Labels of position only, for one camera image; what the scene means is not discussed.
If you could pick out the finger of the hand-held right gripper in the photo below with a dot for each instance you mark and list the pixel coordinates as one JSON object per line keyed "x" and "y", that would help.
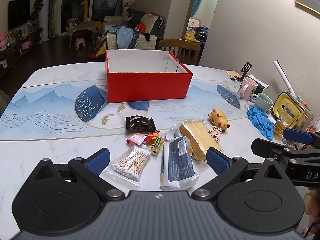
{"x": 262, "y": 147}
{"x": 297, "y": 136}

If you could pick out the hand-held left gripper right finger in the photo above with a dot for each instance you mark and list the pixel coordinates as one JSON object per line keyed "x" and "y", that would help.
{"x": 217, "y": 161}

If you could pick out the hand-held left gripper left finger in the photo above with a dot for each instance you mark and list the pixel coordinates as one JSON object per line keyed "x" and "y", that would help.
{"x": 100, "y": 160}

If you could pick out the plush doll face charm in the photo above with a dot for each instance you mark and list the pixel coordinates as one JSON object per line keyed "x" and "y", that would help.
{"x": 215, "y": 133}

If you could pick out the bag of cotton swabs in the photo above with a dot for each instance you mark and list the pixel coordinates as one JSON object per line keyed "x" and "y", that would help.
{"x": 130, "y": 162}

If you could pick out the yellow sponge pack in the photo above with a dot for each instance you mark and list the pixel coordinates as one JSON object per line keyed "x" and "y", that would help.
{"x": 197, "y": 135}

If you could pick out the wet wipes pack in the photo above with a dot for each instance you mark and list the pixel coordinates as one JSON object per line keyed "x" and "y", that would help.
{"x": 178, "y": 160}

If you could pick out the red white tube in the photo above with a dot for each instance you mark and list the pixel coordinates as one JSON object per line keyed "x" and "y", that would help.
{"x": 135, "y": 138}

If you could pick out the yellow spotted cat toy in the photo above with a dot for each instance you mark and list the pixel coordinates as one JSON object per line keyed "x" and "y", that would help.
{"x": 218, "y": 118}

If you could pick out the dark brown snack packet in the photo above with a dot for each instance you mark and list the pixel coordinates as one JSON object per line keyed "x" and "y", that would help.
{"x": 138, "y": 123}

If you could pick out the green yellow small packet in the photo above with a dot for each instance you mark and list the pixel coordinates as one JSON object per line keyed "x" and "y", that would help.
{"x": 157, "y": 145}

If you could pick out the red cardboard box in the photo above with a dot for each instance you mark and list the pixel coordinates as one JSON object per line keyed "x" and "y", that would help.
{"x": 147, "y": 87}

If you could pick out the person's right hand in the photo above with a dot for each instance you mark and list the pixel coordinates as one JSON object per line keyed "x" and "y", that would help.
{"x": 313, "y": 202}

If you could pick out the glass cup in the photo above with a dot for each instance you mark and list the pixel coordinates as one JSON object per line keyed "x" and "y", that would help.
{"x": 287, "y": 120}

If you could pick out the blue rubber gloves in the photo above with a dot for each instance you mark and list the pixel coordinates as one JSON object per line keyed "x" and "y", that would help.
{"x": 261, "y": 122}

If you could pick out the yellow storage container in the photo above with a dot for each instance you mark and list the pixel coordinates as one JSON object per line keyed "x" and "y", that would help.
{"x": 282, "y": 102}

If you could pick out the green mug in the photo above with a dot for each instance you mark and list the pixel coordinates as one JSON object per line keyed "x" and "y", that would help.
{"x": 263, "y": 102}

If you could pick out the white rolled paper tube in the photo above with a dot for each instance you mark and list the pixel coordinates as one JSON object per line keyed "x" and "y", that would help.
{"x": 283, "y": 78}

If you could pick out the pink mug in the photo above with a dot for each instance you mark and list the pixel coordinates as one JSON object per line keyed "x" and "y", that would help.
{"x": 247, "y": 87}

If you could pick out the yellow notepad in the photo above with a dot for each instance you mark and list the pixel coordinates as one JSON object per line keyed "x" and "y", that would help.
{"x": 232, "y": 73}

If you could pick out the black phone stand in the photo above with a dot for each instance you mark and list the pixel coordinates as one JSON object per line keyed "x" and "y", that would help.
{"x": 246, "y": 68}

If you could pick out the olive green cloth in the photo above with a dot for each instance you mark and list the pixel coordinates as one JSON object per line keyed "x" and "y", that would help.
{"x": 3, "y": 103}

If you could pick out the wooden dining chair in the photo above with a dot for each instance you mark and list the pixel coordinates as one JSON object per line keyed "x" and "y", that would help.
{"x": 180, "y": 48}

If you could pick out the pink plastic stool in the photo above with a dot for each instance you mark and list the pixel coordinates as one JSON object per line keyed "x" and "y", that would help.
{"x": 80, "y": 42}

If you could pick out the pile of clothes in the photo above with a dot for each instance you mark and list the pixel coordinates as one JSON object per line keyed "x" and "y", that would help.
{"x": 123, "y": 36}

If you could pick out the bed with clothes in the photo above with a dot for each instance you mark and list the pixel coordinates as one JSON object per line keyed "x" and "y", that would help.
{"x": 197, "y": 35}

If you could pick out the fabric sofa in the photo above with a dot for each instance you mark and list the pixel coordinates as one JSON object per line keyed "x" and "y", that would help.
{"x": 150, "y": 42}

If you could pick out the black glove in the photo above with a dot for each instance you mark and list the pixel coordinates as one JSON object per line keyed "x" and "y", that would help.
{"x": 147, "y": 37}

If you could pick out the coffee table with cloth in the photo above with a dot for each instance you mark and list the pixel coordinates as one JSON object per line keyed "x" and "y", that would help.
{"x": 81, "y": 27}

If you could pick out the pink bag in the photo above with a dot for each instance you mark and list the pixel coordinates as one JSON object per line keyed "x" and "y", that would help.
{"x": 26, "y": 45}

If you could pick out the dark wooden tv cabinet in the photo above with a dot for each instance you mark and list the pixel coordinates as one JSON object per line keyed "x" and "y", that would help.
{"x": 15, "y": 52}

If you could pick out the orange bag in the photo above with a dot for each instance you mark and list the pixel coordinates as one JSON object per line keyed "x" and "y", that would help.
{"x": 141, "y": 27}

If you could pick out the yellow giraffe toy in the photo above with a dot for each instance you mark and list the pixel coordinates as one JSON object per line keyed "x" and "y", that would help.
{"x": 85, "y": 10}

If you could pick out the white tower air conditioner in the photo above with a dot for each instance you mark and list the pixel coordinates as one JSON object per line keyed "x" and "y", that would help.
{"x": 45, "y": 15}

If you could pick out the leafy house plant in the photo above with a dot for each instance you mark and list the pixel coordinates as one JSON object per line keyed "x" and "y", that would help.
{"x": 37, "y": 8}

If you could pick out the flat screen television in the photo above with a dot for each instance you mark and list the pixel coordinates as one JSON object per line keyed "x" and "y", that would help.
{"x": 18, "y": 13}

